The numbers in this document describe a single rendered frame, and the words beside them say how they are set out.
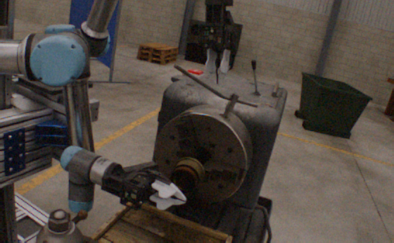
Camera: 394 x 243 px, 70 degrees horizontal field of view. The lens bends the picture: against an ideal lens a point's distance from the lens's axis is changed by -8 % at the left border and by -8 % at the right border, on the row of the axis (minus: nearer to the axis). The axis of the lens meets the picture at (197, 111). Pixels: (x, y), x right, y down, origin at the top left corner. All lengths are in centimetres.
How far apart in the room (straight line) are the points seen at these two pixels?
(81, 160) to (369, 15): 1070
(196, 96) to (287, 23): 977
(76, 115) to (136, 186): 31
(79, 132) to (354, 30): 1044
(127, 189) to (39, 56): 37
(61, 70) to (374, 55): 1076
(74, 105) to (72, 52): 24
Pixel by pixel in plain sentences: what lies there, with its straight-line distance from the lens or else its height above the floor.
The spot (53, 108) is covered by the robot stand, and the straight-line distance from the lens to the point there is 131.
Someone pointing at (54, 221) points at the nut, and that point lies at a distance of 55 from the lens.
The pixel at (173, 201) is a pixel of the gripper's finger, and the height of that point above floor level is 107.
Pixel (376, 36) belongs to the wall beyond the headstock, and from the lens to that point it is 1114.
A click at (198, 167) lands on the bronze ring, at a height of 111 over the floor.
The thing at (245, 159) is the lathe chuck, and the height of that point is 113.
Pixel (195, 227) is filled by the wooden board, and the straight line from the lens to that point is 101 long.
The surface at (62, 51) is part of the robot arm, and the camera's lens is 74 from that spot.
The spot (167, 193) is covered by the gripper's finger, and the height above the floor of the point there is 110.
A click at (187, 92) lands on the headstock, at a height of 124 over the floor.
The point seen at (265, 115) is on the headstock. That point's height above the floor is 124.
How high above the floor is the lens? 152
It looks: 17 degrees down
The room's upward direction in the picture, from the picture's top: 11 degrees clockwise
